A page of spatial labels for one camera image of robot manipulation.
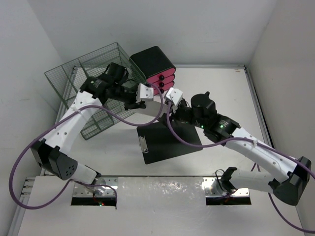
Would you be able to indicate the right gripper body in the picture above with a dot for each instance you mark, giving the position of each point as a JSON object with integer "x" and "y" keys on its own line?
{"x": 184, "y": 114}

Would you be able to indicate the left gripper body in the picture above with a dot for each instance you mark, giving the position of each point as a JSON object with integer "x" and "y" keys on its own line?
{"x": 126, "y": 95}

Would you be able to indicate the pink drawer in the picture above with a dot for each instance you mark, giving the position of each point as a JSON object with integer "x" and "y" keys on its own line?
{"x": 163, "y": 85}
{"x": 157, "y": 91}
{"x": 165, "y": 73}

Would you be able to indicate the pink top drawer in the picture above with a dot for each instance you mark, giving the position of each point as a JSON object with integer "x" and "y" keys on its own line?
{"x": 165, "y": 73}

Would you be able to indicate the black clipboard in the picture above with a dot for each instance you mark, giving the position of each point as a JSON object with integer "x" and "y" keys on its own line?
{"x": 158, "y": 143}

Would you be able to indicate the white clipboard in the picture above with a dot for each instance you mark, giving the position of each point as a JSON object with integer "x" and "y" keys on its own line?
{"x": 154, "y": 109}

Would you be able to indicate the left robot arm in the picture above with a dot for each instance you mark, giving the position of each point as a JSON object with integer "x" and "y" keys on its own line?
{"x": 51, "y": 151}

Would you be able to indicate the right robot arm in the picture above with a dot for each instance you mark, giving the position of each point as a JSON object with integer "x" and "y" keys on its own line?
{"x": 286, "y": 177}

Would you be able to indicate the black drawer cabinet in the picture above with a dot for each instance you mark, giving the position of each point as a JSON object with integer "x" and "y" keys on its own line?
{"x": 151, "y": 61}

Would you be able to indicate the pink bottom drawer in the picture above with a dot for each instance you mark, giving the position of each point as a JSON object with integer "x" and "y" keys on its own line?
{"x": 157, "y": 91}

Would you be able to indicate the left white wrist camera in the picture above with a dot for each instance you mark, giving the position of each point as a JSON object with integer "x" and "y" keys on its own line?
{"x": 144, "y": 93}

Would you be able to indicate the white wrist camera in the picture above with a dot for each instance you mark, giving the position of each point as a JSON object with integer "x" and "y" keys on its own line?
{"x": 173, "y": 96}
{"x": 144, "y": 93}

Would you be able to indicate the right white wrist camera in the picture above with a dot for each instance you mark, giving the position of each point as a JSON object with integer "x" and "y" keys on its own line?
{"x": 173, "y": 96}

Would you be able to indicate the green wire mesh organizer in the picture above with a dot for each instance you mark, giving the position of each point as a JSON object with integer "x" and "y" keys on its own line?
{"x": 67, "y": 79}

